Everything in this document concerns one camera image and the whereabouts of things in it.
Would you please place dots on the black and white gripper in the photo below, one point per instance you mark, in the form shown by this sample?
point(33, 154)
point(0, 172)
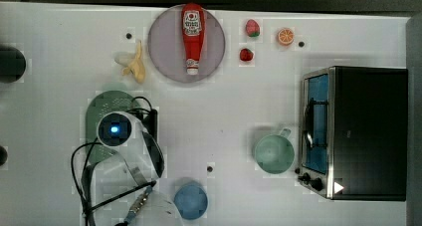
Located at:
point(149, 119)

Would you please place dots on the green plastic strainer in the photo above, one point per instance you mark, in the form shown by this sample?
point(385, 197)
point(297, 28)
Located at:
point(112, 125)

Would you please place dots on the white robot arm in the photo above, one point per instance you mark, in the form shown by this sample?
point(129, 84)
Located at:
point(120, 188)

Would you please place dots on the yellow peeled toy banana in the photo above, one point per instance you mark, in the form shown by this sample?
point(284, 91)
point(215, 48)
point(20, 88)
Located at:
point(132, 64)

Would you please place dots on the grey round plate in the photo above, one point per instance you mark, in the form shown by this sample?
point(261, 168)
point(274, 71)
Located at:
point(166, 49)

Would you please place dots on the blue plastic bowl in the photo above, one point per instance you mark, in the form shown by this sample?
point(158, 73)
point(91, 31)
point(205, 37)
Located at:
point(191, 200)

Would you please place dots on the red ketchup bottle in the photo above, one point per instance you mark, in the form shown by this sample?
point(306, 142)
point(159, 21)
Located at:
point(193, 30)

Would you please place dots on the red toy strawberry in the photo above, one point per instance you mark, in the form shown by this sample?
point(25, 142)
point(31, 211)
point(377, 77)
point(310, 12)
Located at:
point(246, 55)

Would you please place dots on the green plastic mug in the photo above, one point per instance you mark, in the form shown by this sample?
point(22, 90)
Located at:
point(274, 153)

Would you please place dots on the pink toy peach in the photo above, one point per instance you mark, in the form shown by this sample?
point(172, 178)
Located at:
point(252, 28)

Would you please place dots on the black cylindrical cup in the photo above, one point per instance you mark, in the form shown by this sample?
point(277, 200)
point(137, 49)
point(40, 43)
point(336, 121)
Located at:
point(12, 65)

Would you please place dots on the dark round object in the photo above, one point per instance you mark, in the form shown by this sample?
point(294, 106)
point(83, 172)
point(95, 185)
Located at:
point(3, 155)

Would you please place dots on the orange slice toy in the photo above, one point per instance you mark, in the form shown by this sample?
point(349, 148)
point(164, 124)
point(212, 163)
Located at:
point(286, 36)

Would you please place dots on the black toaster oven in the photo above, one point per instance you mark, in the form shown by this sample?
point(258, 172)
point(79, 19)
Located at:
point(353, 133)

